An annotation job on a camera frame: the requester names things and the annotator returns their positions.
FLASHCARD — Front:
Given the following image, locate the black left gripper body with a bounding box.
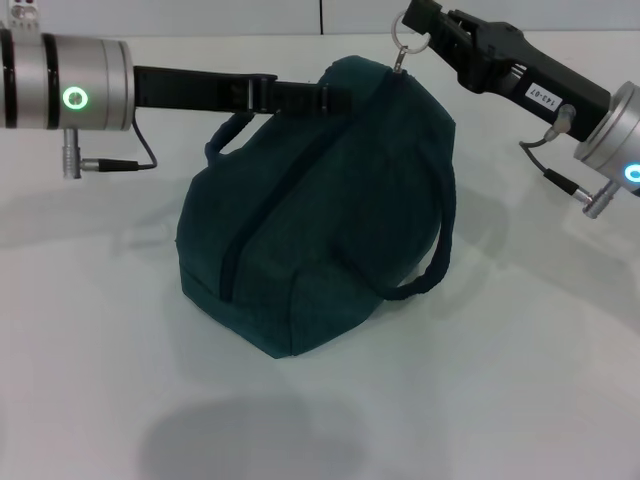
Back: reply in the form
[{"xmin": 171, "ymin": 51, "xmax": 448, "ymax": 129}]
[{"xmin": 132, "ymin": 64, "xmax": 279, "ymax": 116}]

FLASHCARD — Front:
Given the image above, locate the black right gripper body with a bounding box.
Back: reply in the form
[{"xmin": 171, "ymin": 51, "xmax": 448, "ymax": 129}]
[{"xmin": 457, "ymin": 19, "xmax": 614, "ymax": 145}]

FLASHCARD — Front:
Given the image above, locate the dark teal fabric lunch bag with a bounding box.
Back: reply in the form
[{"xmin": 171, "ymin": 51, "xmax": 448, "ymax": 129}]
[{"xmin": 174, "ymin": 10, "xmax": 460, "ymax": 360}]

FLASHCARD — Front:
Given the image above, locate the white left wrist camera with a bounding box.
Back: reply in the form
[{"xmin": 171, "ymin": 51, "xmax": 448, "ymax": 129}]
[{"xmin": 7, "ymin": 0, "xmax": 42, "ymax": 34}]

